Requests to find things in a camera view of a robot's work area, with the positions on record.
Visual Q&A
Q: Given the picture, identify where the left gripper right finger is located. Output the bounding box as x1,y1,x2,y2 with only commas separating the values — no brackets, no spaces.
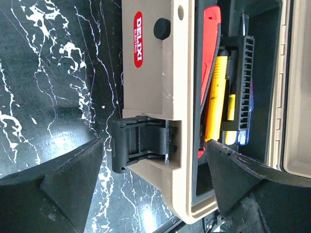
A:
206,140,311,233

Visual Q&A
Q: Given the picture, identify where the black tool box tray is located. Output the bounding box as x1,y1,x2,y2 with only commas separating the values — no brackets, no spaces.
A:
191,0,282,204

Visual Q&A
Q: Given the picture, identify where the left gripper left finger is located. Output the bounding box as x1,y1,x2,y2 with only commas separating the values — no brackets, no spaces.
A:
0,138,103,233

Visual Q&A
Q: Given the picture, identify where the black marble pattern mat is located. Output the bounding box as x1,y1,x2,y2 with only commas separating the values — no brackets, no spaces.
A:
0,0,178,233

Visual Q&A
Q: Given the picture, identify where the yellow utility knife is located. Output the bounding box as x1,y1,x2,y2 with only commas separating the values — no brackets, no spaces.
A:
205,49,228,142

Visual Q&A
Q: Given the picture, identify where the tan plastic tool box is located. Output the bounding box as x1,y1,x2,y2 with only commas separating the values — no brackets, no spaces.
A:
112,0,311,224

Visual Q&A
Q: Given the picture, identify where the blue red screwdriver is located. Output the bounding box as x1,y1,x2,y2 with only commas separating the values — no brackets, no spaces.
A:
236,12,255,146

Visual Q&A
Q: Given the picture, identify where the yellow handled screwdriver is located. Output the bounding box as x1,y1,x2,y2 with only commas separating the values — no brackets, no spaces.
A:
225,94,237,145

